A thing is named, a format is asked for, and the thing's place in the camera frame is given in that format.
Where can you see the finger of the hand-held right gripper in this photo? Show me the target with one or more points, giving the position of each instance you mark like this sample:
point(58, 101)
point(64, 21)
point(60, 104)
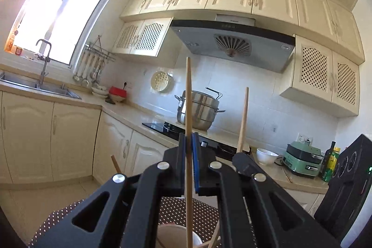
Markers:
point(244, 162)

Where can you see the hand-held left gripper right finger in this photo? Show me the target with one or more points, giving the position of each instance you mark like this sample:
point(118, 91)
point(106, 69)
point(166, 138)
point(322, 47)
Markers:
point(195, 160)

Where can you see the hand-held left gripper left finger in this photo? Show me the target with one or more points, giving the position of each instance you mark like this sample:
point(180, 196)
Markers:
point(182, 155)

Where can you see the white cup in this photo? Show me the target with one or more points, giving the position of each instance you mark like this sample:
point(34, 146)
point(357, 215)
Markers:
point(171, 236)

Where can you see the white bowl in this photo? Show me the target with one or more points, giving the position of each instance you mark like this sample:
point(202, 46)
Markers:
point(266, 158)

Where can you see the green yellow bottle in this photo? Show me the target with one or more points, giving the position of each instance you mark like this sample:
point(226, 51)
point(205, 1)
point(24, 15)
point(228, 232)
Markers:
point(331, 169)

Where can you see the black gas stove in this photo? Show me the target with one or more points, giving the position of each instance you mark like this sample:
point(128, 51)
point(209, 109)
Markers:
point(157, 127)

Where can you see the dark oil bottle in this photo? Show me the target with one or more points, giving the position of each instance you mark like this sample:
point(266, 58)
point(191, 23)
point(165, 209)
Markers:
point(330, 149)

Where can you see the stainless steel steamer pot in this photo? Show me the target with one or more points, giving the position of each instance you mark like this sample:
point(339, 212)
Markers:
point(200, 111)

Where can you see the brown dotted cloth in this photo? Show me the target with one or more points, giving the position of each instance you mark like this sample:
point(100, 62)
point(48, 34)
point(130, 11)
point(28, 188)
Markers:
point(200, 211)

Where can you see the green electric cooker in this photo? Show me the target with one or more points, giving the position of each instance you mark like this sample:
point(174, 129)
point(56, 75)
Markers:
point(302, 160)

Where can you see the cream round perforated tray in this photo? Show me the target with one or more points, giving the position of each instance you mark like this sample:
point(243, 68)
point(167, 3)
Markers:
point(159, 81)

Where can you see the red container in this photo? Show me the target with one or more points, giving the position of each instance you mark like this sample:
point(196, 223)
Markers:
point(117, 92)

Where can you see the stack of white bowls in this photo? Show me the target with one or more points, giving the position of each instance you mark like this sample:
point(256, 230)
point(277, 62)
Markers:
point(99, 91)

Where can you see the large cream lattice cabinet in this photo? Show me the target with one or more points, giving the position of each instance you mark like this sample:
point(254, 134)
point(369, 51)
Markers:
point(319, 73)

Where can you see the grey range hood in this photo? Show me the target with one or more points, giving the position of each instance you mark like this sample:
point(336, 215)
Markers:
point(203, 38)

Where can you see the small cream lattice cabinet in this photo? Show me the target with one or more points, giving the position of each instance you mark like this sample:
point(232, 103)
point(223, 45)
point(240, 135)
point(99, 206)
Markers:
point(145, 36)

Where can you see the row of hanging metal ladles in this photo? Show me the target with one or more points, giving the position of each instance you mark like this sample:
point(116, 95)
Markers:
point(87, 70)

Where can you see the cream base cabinets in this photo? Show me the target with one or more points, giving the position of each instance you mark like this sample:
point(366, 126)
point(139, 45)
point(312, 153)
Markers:
point(29, 134)

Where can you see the metal sink faucet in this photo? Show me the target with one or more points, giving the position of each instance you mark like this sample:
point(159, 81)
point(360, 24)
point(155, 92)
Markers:
point(45, 62)

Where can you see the stainless steel sink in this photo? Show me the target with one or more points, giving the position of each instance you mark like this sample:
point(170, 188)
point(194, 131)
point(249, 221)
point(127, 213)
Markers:
point(17, 79)

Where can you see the small red jar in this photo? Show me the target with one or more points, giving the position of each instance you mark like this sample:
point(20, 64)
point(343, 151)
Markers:
point(19, 50)

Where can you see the kitchen window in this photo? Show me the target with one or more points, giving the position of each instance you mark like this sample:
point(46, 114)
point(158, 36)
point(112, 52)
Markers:
point(58, 4)

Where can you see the orange bottle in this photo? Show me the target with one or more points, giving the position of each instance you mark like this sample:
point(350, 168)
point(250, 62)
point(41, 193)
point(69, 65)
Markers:
point(11, 44)

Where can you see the white double wall socket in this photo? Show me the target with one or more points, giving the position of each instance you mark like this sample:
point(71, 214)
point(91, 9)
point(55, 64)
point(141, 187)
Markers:
point(304, 139)

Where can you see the metal wall utensil rack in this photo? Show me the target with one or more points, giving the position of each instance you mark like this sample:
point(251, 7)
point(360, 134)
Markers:
point(98, 47)

